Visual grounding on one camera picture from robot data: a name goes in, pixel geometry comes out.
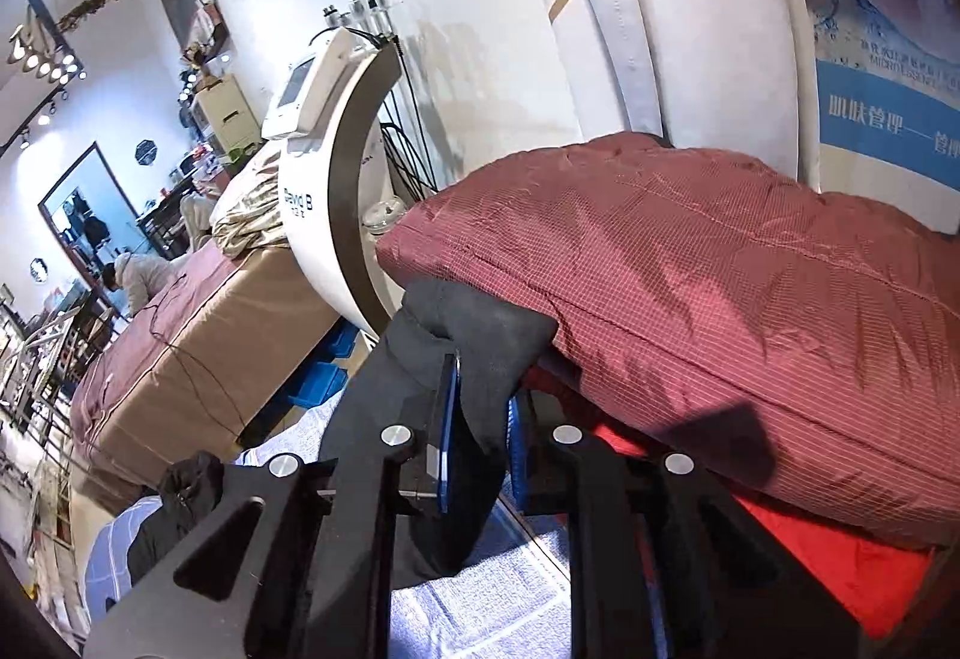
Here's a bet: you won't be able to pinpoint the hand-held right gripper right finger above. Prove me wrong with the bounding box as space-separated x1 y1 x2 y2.
508 389 865 659

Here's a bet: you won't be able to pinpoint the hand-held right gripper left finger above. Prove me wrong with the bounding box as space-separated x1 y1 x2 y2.
82 350 463 659

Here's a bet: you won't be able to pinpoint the black padded jacket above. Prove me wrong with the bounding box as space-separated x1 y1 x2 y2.
127 280 560 581

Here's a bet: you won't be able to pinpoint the blue plastic bins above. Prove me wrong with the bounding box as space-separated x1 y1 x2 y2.
281 321 376 414

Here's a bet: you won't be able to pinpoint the blue checked bed sheet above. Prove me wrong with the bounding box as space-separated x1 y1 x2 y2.
82 396 578 659

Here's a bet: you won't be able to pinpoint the dark red checked pillow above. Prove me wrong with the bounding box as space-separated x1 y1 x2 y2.
375 133 960 547

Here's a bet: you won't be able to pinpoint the glass jar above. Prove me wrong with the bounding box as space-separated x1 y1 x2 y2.
364 198 411 242

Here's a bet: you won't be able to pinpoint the brown covered massage bed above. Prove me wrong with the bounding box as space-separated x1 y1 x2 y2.
71 239 338 502

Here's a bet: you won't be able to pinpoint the white curved beauty machine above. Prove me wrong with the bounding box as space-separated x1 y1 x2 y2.
261 0 410 339

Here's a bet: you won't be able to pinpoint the crumpled gold blanket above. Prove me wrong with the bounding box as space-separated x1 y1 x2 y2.
210 145 295 259

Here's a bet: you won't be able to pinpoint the red cloth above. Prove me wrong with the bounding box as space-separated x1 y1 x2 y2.
525 366 938 639

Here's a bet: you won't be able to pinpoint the white drawer cabinet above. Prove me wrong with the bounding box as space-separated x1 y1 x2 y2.
191 74 261 152

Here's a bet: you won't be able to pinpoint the black cable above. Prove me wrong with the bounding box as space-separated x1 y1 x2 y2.
142 276 250 437

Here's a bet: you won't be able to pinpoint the wall mirror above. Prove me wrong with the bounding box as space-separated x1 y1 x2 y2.
37 142 145 287

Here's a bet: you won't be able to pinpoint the wall poster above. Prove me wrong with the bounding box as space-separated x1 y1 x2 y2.
780 0 960 233

